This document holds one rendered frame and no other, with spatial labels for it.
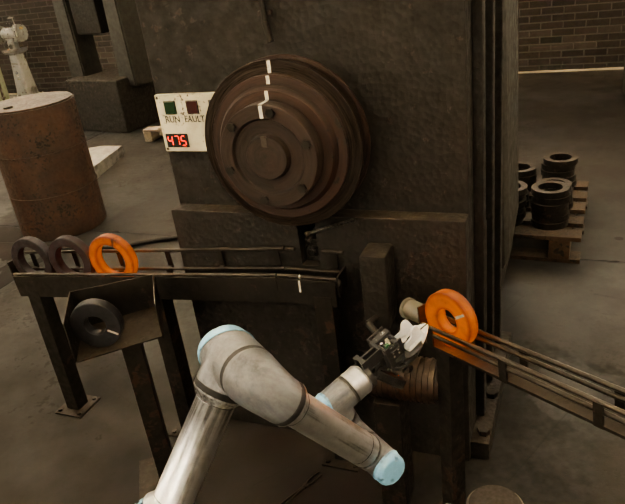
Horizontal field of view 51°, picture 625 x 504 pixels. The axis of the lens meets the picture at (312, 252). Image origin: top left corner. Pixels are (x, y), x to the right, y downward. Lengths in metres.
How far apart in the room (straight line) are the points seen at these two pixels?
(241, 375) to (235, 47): 1.04
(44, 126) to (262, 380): 3.43
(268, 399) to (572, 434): 1.44
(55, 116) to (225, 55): 2.63
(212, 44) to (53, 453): 1.62
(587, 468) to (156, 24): 1.92
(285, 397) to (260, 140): 0.73
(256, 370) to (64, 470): 1.49
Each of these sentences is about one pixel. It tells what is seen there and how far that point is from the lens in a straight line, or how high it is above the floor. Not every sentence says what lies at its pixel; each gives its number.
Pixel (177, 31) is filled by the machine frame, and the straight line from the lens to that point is 2.05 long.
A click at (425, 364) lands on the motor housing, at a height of 0.53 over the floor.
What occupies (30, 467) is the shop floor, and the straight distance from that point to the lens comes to 2.73.
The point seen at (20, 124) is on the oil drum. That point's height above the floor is 0.80.
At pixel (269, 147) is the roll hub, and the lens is 1.71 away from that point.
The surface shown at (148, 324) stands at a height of 0.61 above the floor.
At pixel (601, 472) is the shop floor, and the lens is 2.36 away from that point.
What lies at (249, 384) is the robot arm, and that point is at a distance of 1.25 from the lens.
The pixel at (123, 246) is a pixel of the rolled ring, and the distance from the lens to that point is 2.29.
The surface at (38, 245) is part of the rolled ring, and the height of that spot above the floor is 0.74.
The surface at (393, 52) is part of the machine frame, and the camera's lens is 1.80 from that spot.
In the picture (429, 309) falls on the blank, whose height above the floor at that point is 0.72.
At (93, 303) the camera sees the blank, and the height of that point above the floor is 0.75.
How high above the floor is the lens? 1.62
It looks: 26 degrees down
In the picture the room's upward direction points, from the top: 7 degrees counter-clockwise
